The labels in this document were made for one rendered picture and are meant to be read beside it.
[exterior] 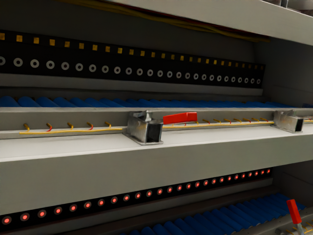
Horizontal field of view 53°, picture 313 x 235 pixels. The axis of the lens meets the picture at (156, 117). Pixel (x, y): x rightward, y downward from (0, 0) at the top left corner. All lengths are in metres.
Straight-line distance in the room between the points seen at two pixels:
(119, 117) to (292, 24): 0.34
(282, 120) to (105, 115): 0.29
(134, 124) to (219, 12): 0.19
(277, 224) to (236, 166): 0.19
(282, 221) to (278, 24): 0.32
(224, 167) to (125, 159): 0.14
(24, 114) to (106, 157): 0.08
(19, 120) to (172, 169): 0.16
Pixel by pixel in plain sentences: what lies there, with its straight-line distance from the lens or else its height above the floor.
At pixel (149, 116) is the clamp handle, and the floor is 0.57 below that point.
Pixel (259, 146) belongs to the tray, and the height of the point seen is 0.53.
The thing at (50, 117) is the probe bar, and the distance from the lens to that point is 0.32.
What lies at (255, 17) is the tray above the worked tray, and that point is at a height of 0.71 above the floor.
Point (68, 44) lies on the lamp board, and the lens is 0.46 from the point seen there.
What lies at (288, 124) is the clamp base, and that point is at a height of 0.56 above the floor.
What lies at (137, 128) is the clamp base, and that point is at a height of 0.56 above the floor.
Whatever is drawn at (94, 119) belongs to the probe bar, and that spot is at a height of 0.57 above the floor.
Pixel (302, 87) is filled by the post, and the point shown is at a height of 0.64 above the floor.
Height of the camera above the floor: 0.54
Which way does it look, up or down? 5 degrees up
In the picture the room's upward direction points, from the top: 5 degrees counter-clockwise
